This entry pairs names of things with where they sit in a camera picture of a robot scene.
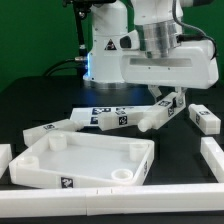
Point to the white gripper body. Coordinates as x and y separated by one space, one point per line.
191 64

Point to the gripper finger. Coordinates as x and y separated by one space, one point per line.
155 92
179 99

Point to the white desk top tray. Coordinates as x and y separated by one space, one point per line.
63 159

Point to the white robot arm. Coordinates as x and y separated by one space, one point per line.
155 53

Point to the white right fence block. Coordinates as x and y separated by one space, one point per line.
214 157

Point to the white fence block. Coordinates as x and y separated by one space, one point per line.
214 157
5 157

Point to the white marker sheet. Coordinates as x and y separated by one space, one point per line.
89 116

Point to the white left fence block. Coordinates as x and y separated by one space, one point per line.
5 157

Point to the white front fence rail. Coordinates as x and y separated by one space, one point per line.
112 200

